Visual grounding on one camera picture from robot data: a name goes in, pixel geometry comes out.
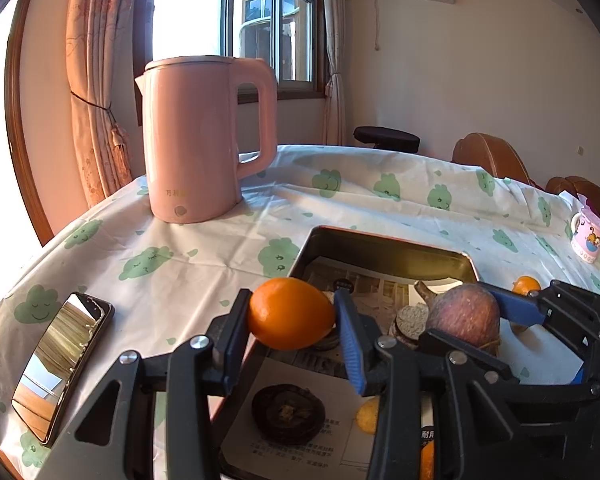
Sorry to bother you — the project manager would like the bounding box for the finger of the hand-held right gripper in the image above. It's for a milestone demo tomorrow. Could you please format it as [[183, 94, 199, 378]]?
[[417, 327, 516, 383], [477, 279, 600, 357]]

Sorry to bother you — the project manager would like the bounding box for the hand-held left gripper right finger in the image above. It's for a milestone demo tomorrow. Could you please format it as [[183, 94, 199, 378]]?
[[332, 289, 556, 480]]

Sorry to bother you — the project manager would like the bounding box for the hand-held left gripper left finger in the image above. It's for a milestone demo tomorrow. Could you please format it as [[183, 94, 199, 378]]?
[[32, 287, 255, 480]]

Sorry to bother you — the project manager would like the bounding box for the reddish apple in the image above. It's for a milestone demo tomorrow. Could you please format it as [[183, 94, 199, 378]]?
[[425, 282, 502, 349]]

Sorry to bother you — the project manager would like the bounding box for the orange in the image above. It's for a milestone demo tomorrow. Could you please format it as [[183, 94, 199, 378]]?
[[511, 275, 542, 296], [247, 277, 337, 352]]

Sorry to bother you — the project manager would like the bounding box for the small yellowish citrus fruit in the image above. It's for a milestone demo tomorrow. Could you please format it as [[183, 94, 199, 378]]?
[[355, 397, 381, 434]]

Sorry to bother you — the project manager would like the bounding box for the metal tray with paper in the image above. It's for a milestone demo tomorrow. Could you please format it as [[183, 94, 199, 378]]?
[[219, 226, 481, 480]]

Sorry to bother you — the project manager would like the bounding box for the dark dried mushroom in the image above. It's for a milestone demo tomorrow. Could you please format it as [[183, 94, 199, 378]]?
[[251, 383, 327, 447]]

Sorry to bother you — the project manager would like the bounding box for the round cracker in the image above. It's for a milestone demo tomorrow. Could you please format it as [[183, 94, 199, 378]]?
[[394, 305, 431, 341]]

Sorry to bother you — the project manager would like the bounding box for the pink cartoon cup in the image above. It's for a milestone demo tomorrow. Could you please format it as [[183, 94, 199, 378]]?
[[571, 208, 600, 265]]

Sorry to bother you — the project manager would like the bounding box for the printed paper sheet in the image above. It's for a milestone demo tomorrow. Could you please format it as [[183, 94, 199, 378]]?
[[220, 347, 382, 476]]

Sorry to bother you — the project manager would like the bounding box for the brown leather sofa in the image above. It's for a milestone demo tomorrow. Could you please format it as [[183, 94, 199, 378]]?
[[545, 175, 600, 242]]

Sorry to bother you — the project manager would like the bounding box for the smartphone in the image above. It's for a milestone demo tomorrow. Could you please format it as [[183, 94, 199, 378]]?
[[11, 291, 116, 447]]

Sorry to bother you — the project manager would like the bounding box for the pink electric kettle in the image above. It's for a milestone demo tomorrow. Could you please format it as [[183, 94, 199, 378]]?
[[134, 56, 279, 224]]

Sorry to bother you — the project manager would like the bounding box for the black round stool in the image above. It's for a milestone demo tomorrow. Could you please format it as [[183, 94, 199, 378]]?
[[353, 126, 421, 154]]

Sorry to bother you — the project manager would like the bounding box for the curtain tieback tassel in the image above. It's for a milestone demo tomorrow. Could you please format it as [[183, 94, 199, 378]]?
[[70, 88, 129, 154]]

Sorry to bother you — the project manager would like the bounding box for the narrow pink curtain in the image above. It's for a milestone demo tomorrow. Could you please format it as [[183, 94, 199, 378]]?
[[320, 0, 349, 147]]

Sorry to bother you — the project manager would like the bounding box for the long pink curtain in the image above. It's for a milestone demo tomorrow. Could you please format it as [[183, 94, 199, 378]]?
[[65, 0, 152, 207]]

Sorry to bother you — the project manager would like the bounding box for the sliding window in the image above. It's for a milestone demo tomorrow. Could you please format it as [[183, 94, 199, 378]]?
[[132, 0, 328, 128]]

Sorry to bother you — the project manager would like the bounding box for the wooden door frame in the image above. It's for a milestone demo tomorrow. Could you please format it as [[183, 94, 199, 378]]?
[[4, 0, 57, 247]]

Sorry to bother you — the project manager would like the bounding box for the hanging air conditioner cord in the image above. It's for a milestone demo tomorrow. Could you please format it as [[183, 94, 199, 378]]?
[[345, 0, 382, 52]]

